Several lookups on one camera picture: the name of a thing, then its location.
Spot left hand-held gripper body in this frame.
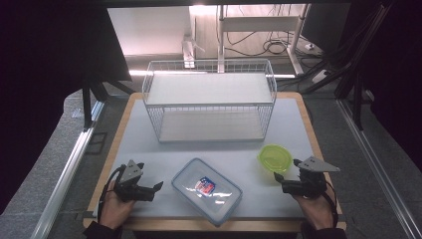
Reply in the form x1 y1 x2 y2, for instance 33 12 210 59
113 159 156 203

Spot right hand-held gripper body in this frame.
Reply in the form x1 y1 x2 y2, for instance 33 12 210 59
282 155 341 199

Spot green round plastic container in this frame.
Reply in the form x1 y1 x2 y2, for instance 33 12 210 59
257 143 294 174

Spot clear rectangular container blue lid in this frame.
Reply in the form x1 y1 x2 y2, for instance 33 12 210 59
171 157 244 228

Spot white wire shelf rack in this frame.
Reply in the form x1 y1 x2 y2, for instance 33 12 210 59
141 59 278 143

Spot person's right hand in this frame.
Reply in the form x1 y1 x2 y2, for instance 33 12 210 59
293 193 335 231

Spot person's left hand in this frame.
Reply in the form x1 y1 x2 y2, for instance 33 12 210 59
99 180 135 231

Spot pale grey table mat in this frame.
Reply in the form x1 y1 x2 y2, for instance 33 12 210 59
93 98 332 219

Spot black metal stand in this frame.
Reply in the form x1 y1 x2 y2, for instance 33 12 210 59
81 77 135 131

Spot white flat power strip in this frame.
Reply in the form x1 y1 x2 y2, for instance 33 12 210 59
312 69 331 85

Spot black monitor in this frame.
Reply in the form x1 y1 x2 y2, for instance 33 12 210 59
300 3 352 54

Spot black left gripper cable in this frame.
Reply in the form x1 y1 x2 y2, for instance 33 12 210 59
97 165 125 223

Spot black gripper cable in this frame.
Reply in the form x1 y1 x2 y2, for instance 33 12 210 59
319 184 340 229
97 165 125 223

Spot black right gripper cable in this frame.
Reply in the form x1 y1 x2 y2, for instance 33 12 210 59
319 184 340 229

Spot black rectangular floor frame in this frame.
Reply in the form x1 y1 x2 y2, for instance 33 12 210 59
85 131 109 155

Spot aluminium rail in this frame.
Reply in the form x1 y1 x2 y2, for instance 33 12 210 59
31 101 106 239
336 99 422 239

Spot tangle of black floor cables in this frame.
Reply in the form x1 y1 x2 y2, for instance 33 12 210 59
225 30 291 58

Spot white metal desk frame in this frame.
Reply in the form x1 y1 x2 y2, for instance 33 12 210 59
217 3 312 76

